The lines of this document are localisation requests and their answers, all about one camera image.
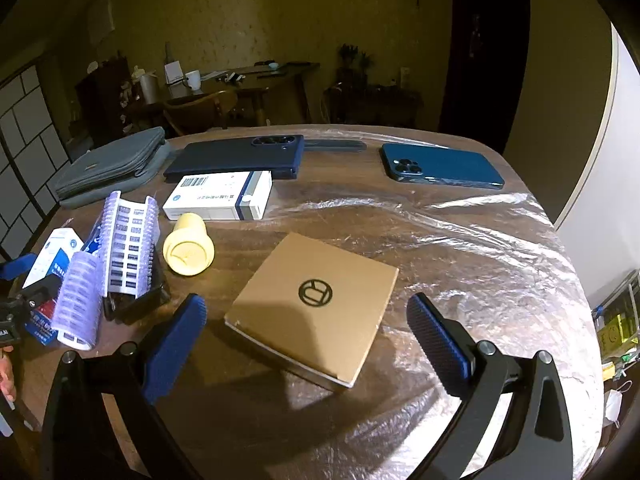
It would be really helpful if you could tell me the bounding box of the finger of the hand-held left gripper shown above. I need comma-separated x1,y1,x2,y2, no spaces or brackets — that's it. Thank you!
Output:
0,253,39,281

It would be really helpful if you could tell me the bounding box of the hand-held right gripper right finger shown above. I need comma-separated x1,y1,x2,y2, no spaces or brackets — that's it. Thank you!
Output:
406,292,574,480

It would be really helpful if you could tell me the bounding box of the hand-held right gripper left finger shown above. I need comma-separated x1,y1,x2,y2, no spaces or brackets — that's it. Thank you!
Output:
40,292,208,480

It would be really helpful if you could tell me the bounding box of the blue red packet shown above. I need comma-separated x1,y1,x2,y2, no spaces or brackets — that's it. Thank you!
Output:
24,299,62,347

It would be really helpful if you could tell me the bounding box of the lilac hair roller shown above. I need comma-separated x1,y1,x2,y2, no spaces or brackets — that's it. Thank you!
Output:
52,251,104,351

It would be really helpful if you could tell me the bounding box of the white blue packet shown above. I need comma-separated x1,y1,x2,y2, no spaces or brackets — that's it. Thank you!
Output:
22,227,85,291

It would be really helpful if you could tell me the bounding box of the yellow plastic cup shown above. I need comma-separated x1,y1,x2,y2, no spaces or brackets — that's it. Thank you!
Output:
162,212,216,277

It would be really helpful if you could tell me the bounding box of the large purple hair roller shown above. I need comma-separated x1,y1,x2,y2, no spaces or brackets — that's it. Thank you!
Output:
97,191,161,298

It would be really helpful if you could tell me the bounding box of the brown square cardboard box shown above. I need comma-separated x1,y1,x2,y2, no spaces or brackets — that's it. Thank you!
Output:
223,231,400,389

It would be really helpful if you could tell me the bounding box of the white medicine box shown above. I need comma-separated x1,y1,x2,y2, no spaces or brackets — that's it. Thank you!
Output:
162,170,273,222

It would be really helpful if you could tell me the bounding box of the person's left hand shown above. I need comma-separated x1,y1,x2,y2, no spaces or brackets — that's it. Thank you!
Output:
0,356,19,402

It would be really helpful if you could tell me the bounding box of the sliding paper door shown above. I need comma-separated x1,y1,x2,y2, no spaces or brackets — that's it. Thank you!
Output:
0,64,67,257

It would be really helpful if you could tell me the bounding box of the grey zip pouch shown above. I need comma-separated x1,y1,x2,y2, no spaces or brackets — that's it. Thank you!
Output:
47,126,172,209

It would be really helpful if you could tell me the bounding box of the blue smartphone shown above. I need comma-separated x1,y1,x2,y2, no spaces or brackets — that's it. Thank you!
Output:
381,142,506,190

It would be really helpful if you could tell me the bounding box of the white face mask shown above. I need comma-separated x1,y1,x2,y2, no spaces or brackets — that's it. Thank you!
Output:
602,380,632,429

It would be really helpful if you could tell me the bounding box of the dark tall cabinet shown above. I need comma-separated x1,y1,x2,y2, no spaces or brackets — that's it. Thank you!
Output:
75,55,134,147

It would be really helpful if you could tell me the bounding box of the dark blue cased phone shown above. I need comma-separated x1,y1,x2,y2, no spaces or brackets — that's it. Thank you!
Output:
163,134,305,181

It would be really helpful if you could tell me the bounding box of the white jug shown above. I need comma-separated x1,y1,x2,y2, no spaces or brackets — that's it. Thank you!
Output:
138,72,159,104

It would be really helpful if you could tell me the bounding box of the white fridge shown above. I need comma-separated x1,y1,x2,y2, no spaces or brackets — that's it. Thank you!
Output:
554,24,640,312

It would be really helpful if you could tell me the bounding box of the wooden chair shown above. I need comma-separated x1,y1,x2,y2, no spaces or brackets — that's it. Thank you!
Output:
162,90,239,137

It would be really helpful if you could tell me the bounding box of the dark low cabinet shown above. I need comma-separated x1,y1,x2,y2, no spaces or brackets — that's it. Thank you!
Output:
325,85,424,129

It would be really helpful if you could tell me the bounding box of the wooden desk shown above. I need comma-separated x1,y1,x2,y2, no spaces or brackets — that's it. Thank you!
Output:
165,61,321,128

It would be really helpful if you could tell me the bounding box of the potted plant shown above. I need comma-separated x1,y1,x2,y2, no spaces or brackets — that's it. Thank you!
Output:
337,42,376,87

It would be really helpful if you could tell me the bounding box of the dark door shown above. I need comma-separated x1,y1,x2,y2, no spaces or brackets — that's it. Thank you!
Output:
439,0,531,147

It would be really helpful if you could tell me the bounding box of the metal wire rack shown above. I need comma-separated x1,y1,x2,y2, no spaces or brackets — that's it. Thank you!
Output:
592,270,640,362

